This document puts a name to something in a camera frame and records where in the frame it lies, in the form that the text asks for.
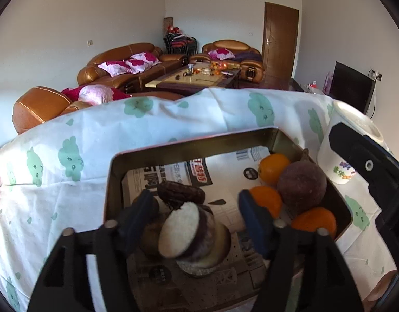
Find rectangular tin box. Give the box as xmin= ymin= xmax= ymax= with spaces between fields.
xmin=103 ymin=127 xmax=353 ymax=309

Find wooden coffee table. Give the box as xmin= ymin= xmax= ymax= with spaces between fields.
xmin=145 ymin=62 xmax=242 ymax=92

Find wrinkled dark water chestnut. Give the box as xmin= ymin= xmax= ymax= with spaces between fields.
xmin=157 ymin=182 xmax=207 ymax=209

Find cloud-printed white tablecloth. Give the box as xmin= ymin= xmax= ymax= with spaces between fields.
xmin=0 ymin=88 xmax=398 ymax=312

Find printed paper cup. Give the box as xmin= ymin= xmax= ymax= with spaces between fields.
xmin=317 ymin=101 xmax=385 ymax=185

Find pink floral pillow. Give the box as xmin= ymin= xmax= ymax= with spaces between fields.
xmin=209 ymin=48 xmax=234 ymax=60
xmin=98 ymin=60 xmax=132 ymax=78
xmin=125 ymin=52 xmax=162 ymax=74

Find printed paper lining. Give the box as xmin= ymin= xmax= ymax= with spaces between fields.
xmin=121 ymin=146 xmax=272 ymax=290

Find pink bag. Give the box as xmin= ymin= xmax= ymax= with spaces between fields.
xmin=322 ymin=71 xmax=333 ymax=95

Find half-peeled water chestnut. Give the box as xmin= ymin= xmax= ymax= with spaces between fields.
xmin=158 ymin=201 xmax=216 ymax=262

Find purple passion fruit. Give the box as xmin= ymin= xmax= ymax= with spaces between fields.
xmin=277 ymin=161 xmax=327 ymax=213

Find long brown leather sofa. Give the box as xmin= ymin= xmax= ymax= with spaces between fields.
xmin=77 ymin=42 xmax=190 ymax=93

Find pale pink pillow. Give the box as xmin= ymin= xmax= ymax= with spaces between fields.
xmin=79 ymin=84 xmax=113 ymax=105

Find small orange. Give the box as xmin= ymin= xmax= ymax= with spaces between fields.
xmin=250 ymin=185 xmax=283 ymax=218
xmin=258 ymin=153 xmax=291 ymax=184

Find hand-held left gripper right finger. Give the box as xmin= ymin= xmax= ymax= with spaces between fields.
xmin=237 ymin=189 xmax=364 ymax=312

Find large orange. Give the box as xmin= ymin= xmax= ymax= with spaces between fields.
xmin=291 ymin=207 xmax=337 ymax=239

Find grey-bottomed water chestnut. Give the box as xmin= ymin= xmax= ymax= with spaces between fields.
xmin=177 ymin=260 xmax=220 ymax=278

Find dark television stand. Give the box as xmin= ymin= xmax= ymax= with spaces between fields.
xmin=287 ymin=78 xmax=330 ymax=96

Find brown leather armchair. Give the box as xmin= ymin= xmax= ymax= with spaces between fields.
xmin=12 ymin=86 xmax=185 ymax=134
xmin=190 ymin=40 xmax=264 ymax=83

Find purple blanket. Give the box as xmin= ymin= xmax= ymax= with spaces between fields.
xmin=234 ymin=49 xmax=262 ymax=62

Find stacked dark chairs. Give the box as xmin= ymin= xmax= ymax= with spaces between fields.
xmin=163 ymin=32 xmax=197 ymax=56

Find black television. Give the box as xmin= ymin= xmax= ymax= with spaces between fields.
xmin=329 ymin=61 xmax=373 ymax=115

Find brown wooden door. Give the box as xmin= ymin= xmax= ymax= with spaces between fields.
xmin=262 ymin=2 xmax=300 ymax=85

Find red blanket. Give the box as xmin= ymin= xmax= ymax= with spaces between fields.
xmin=61 ymin=86 xmax=132 ymax=103

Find person's right hand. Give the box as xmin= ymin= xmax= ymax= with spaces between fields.
xmin=364 ymin=270 xmax=399 ymax=303

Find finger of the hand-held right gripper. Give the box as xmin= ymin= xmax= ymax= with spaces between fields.
xmin=328 ymin=122 xmax=399 ymax=199

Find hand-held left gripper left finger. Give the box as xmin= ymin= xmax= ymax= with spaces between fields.
xmin=27 ymin=190 xmax=159 ymax=312

